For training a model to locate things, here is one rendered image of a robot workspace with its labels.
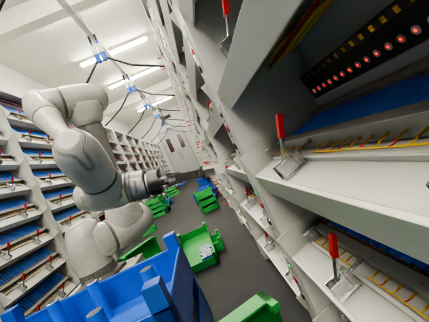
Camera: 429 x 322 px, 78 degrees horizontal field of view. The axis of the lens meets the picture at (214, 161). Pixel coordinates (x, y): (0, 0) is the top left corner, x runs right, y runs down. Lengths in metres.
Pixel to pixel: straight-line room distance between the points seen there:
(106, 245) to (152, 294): 0.99
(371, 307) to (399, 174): 0.24
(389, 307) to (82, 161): 0.62
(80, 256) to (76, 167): 0.64
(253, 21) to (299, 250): 0.48
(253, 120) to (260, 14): 0.34
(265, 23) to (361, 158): 0.15
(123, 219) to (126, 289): 0.79
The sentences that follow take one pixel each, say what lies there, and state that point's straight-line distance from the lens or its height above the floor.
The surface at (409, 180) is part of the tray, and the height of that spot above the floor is 0.50.
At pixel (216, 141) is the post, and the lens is 1.26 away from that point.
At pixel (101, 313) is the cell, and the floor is 0.47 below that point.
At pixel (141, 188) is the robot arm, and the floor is 0.57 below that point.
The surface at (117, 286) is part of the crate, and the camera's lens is 0.52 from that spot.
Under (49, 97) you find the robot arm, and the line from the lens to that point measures 1.24.
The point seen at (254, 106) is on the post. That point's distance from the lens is 0.58.
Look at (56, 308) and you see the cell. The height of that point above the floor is 0.46.
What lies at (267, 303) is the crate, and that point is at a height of 0.20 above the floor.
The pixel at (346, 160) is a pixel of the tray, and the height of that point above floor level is 0.51.
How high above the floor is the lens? 0.57
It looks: 2 degrees down
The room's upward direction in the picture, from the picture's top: 24 degrees counter-clockwise
